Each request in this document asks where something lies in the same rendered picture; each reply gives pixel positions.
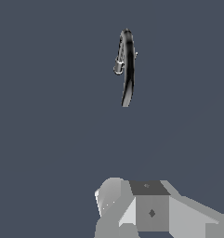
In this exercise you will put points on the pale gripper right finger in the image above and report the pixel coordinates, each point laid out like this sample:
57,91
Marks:
184,217

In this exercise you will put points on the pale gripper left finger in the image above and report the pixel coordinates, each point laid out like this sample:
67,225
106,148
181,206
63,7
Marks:
112,198

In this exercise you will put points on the black curved faucet spout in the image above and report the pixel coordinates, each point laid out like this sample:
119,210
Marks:
129,62

